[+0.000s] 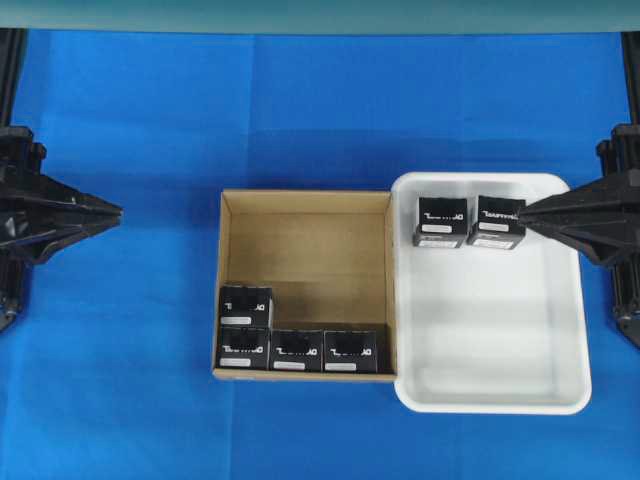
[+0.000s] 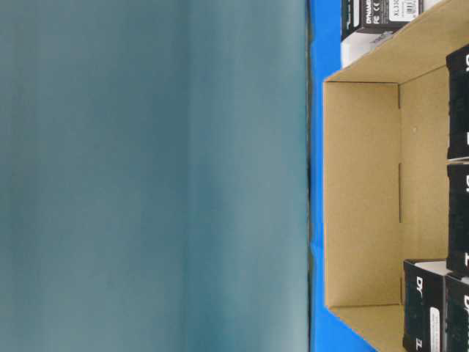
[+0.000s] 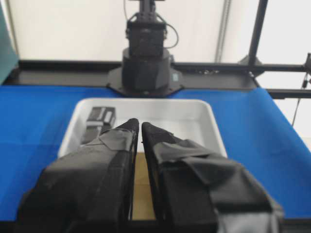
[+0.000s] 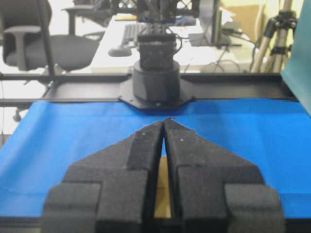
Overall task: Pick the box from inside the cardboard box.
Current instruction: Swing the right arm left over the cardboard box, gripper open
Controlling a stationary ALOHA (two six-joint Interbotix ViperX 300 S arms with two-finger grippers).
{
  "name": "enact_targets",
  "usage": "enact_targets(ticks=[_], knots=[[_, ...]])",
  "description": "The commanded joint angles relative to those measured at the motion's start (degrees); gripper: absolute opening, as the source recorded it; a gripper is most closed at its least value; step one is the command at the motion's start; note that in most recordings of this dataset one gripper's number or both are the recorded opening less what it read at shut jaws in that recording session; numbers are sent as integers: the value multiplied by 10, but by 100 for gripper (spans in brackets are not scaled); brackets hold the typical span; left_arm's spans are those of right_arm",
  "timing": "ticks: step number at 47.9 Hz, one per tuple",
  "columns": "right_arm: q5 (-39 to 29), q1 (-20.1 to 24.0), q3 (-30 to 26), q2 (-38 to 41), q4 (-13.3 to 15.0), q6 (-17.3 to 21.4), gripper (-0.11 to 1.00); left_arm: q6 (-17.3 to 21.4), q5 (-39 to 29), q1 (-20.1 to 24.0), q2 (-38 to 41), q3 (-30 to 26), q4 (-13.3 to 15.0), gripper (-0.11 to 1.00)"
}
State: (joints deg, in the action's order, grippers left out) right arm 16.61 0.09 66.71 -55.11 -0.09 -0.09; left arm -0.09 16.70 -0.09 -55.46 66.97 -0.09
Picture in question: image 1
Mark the black left frame post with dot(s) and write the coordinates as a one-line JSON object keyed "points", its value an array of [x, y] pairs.
{"points": [[13, 44]]}

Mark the black dynamixel box tray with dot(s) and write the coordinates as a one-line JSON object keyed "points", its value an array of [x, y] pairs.
{"points": [[495, 223], [441, 222]]}

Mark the brown cardboard box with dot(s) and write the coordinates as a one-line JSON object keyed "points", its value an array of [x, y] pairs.
{"points": [[328, 257]]}

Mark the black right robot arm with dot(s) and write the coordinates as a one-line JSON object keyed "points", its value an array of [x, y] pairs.
{"points": [[618, 154]]}

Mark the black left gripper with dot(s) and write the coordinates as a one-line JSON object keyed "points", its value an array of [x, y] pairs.
{"points": [[41, 216]]}

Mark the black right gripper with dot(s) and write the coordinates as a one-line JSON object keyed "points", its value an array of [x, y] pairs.
{"points": [[599, 219]]}

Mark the black Dynamixel box tray right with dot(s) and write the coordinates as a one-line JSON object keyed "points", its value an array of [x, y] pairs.
{"points": [[495, 223]]}

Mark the white plastic tray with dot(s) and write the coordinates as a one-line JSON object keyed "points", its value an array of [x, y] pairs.
{"points": [[481, 330]]}

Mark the blue table cloth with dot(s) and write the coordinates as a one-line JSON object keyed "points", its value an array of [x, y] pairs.
{"points": [[106, 375]]}

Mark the black dynamixel box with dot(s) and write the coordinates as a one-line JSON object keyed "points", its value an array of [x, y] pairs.
{"points": [[296, 350], [355, 352], [243, 348], [246, 306]]}

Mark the black Dynamixel box tray left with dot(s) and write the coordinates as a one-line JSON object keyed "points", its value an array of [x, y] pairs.
{"points": [[441, 222]]}

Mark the black frame post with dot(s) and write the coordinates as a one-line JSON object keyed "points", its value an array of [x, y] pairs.
{"points": [[630, 42], [13, 44]]}

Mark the black right frame post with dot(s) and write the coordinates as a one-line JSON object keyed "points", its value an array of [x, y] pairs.
{"points": [[630, 42]]}

